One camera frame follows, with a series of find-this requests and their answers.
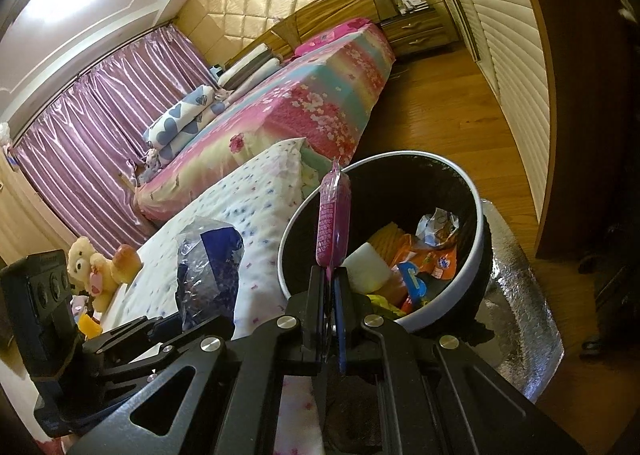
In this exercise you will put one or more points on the pink toy hairbrush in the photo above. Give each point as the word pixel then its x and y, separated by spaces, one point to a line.
pixel 333 219

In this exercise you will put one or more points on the purple curtain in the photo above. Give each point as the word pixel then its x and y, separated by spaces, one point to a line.
pixel 89 137

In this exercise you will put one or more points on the pink pillow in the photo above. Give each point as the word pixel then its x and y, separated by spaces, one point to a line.
pixel 332 35

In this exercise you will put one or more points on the wooden headboard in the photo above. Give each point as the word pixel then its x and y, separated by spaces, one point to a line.
pixel 314 18

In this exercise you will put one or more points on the orange snack wrapper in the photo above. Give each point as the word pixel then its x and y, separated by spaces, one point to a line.
pixel 441 263

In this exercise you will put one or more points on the striped grey white pillows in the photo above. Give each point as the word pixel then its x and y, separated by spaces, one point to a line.
pixel 248 65

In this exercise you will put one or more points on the blue heart folded quilt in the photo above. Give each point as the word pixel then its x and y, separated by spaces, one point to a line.
pixel 169 134

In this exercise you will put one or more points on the louvred wardrobe doors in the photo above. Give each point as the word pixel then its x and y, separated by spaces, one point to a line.
pixel 504 39

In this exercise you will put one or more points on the wooden nightstand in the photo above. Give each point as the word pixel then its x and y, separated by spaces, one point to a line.
pixel 415 32

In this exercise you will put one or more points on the yellow snack bag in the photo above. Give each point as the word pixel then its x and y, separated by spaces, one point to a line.
pixel 381 302

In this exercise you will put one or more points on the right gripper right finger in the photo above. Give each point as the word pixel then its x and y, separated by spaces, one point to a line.
pixel 425 391

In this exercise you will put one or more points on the white foam block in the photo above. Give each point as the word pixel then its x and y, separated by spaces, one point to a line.
pixel 366 270

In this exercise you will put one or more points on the blue plastic bag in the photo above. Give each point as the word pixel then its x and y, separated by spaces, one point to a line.
pixel 209 255

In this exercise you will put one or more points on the cream teddy bear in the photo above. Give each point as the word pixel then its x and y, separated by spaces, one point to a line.
pixel 99 276

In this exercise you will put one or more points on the white dotted blanket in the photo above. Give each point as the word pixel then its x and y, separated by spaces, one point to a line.
pixel 257 199

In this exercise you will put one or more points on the bed with pink floral sheet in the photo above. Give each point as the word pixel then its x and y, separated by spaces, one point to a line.
pixel 325 96

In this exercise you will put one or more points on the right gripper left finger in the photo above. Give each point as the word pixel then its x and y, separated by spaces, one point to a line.
pixel 225 384

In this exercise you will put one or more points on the yellow cup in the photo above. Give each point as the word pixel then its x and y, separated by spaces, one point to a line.
pixel 89 327

